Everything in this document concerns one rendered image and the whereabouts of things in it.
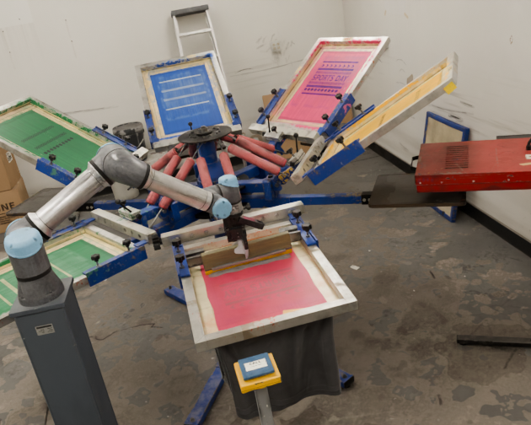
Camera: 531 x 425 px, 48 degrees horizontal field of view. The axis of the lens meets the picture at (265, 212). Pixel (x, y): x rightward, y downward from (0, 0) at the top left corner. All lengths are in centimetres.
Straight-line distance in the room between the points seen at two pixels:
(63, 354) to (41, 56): 465
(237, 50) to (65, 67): 177
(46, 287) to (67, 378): 35
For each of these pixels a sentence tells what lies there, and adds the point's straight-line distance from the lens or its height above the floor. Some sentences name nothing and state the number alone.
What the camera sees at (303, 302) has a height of 95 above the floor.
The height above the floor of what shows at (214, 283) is 95.
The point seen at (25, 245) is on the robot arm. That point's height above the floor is 141.
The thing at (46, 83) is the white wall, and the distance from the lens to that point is 658.
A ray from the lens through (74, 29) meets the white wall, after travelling 649.
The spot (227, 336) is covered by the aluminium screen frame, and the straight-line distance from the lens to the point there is 208.
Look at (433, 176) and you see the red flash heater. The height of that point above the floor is 110.
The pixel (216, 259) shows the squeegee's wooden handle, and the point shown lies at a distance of 250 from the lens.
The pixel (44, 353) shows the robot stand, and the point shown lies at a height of 102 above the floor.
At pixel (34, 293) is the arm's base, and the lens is 214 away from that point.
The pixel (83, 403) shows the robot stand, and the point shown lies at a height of 78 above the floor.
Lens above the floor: 215
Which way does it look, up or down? 23 degrees down
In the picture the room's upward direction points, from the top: 10 degrees counter-clockwise
